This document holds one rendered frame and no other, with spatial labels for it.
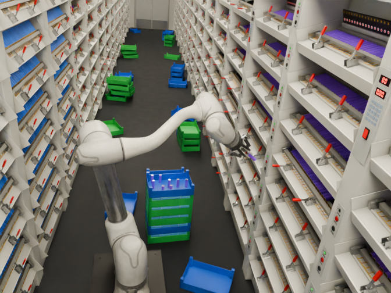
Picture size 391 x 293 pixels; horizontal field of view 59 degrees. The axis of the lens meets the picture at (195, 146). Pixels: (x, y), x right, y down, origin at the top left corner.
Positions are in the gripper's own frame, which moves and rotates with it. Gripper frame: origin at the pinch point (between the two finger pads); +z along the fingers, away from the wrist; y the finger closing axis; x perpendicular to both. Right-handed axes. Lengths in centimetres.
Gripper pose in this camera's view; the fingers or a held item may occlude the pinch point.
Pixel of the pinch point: (246, 153)
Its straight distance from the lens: 190.1
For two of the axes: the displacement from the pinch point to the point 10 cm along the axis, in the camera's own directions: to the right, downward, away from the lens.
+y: 6.4, -7.7, -0.7
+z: 5.0, 3.4, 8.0
